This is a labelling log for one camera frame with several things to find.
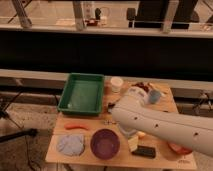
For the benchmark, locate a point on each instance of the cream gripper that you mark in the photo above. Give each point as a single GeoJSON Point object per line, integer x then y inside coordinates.
{"type": "Point", "coordinates": [133, 143]}

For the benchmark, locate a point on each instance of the light blue towel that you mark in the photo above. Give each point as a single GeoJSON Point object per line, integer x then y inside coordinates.
{"type": "Point", "coordinates": [71, 145]}

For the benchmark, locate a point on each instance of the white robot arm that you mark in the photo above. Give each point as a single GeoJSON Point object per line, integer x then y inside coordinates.
{"type": "Point", "coordinates": [192, 132]}

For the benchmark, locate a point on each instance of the light blue cup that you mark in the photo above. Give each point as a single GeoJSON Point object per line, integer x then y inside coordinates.
{"type": "Point", "coordinates": [154, 96]}

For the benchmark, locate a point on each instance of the white plastic cup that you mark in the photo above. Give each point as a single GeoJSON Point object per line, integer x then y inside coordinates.
{"type": "Point", "coordinates": [116, 84]}

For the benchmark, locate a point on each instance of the black rectangular block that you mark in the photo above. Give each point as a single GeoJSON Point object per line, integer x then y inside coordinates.
{"type": "Point", "coordinates": [145, 151]}

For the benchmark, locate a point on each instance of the purple bowl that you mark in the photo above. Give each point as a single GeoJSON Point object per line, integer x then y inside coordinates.
{"type": "Point", "coordinates": [105, 144]}

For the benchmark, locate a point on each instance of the metal spoon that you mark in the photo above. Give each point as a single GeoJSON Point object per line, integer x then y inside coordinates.
{"type": "Point", "coordinates": [107, 122]}

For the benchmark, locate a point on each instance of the orange bowl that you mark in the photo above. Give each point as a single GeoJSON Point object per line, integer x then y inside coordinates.
{"type": "Point", "coordinates": [179, 149]}

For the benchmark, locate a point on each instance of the dark red dried chilies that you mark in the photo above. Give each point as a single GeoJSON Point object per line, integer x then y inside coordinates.
{"type": "Point", "coordinates": [142, 85]}

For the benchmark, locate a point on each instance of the orange carrot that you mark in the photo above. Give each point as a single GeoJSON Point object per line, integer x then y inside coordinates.
{"type": "Point", "coordinates": [74, 126]}

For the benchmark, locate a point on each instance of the green plastic tray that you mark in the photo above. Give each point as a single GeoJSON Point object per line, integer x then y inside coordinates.
{"type": "Point", "coordinates": [82, 95]}

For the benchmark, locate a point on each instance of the black tripod stand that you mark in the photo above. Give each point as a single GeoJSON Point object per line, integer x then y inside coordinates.
{"type": "Point", "coordinates": [19, 131]}

